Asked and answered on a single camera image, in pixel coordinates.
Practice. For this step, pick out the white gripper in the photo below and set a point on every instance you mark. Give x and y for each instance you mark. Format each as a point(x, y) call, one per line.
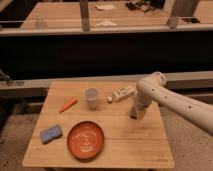
point(138, 108)

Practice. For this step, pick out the dark grey eraser block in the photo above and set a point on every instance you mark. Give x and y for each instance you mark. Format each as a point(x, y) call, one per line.
point(133, 115)

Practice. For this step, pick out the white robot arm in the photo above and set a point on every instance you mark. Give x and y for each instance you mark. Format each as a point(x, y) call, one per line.
point(152, 88)

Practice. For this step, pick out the white ceramic cup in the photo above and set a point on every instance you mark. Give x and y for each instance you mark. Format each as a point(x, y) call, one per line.
point(91, 96)

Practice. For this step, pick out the white tube bottle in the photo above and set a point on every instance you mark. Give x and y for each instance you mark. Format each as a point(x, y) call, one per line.
point(121, 94)

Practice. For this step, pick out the orange round plate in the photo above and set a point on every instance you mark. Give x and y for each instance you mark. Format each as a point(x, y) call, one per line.
point(85, 140)

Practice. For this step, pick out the orange carrot toy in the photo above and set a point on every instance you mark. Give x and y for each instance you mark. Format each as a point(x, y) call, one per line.
point(68, 104)

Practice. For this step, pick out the blue sponge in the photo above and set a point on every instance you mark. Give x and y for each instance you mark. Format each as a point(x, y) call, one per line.
point(50, 134)

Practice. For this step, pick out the folded white paper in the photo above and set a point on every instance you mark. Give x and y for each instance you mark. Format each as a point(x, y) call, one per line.
point(106, 23)

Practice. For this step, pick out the black clutter pile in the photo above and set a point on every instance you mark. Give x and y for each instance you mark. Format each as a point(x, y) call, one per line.
point(145, 5)

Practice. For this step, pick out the white paper sheet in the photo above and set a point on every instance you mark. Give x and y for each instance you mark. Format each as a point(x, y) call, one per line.
point(105, 7)

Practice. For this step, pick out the grey metal post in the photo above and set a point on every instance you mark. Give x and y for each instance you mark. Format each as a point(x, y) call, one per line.
point(84, 15)

